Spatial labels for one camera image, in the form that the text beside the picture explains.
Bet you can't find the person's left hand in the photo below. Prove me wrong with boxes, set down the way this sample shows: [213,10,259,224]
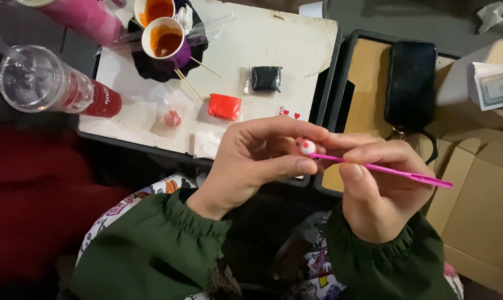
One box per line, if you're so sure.
[186,116,331,221]

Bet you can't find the person's right hand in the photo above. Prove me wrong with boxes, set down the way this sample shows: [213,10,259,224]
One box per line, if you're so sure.
[320,132,436,245]

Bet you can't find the pink plastic sculpting tool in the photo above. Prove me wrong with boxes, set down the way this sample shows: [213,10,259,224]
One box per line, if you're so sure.
[310,153,454,189]

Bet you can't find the small pink clay figure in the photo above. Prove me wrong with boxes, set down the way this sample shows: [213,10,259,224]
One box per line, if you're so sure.
[293,136,318,157]

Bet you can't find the white clay packet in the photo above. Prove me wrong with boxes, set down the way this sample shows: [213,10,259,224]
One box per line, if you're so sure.
[192,131,224,160]

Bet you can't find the red clay packet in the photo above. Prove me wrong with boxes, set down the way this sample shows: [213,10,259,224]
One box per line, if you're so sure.
[207,93,243,122]

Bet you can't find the red hearts playing card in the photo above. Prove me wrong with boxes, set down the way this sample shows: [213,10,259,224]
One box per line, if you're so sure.
[275,104,303,122]

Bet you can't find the pink clay in clear bag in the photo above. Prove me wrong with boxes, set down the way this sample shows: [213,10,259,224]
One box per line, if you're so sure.
[151,97,194,139]

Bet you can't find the black clay packet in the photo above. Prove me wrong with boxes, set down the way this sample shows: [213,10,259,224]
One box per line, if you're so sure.
[244,65,284,94]

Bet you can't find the brown cardboard box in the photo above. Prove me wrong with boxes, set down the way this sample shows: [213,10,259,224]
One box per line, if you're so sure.
[418,125,503,297]

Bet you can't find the wooden skewer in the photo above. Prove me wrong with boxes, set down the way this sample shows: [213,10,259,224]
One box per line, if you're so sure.
[190,56,223,79]
[177,69,204,102]
[174,69,202,104]

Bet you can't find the black phone pouch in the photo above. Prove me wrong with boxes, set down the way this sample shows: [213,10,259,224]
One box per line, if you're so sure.
[384,40,439,134]

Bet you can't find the black tray with wooden board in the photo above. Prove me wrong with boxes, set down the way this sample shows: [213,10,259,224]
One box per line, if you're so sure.
[313,29,464,197]

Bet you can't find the white paper sheet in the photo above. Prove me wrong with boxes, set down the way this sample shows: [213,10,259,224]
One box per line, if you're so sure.
[79,0,339,160]

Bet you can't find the black plastic bag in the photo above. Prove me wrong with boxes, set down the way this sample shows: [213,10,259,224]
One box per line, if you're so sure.
[127,0,210,83]

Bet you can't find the white patterned trousers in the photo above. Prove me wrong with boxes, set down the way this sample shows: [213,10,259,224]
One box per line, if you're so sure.
[74,172,465,300]

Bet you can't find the purple paper cup with sauce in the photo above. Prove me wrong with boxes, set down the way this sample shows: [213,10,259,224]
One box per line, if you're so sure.
[141,17,193,71]

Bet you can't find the playing card deck box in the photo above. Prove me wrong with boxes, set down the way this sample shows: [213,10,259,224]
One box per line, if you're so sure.
[467,61,503,112]

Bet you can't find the crumpled white napkin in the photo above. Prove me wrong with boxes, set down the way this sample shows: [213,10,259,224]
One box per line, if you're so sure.
[174,4,194,36]

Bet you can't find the white paper cup with sauce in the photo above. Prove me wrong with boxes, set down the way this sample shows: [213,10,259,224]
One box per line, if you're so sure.
[133,0,177,29]

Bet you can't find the clear cup with red label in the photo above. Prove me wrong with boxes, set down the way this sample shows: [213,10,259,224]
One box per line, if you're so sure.
[0,44,123,119]

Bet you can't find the red cloth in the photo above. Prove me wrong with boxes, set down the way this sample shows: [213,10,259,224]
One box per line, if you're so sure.
[0,124,132,289]

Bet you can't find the crumpled white tissue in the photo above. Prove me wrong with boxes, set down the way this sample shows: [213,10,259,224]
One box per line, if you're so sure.
[475,1,503,34]

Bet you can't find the pink drink bottle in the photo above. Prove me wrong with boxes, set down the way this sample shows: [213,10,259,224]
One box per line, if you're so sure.
[16,0,125,47]

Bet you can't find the black pouch strap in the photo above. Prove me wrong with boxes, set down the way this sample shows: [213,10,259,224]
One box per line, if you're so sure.
[386,126,439,166]

